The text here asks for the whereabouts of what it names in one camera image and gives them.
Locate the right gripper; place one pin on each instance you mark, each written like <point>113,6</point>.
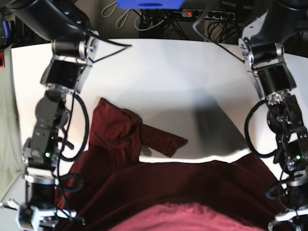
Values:
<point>50,217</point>

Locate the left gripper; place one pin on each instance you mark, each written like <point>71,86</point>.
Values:
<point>297,218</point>

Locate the dark red t-shirt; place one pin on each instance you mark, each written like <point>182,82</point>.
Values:
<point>121,193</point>

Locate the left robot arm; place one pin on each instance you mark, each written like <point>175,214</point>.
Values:
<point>261,45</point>

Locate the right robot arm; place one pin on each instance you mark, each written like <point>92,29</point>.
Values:
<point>74,46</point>

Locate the red box at left edge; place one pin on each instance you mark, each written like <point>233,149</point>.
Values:
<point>2,61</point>

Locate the black power strip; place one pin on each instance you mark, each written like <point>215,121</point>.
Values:
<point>211,15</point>

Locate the blue box at top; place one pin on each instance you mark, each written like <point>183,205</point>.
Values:
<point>150,4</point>

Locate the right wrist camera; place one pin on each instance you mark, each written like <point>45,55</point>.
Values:
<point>27,218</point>

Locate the blue handled tool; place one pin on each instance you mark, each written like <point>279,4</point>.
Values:
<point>7,30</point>

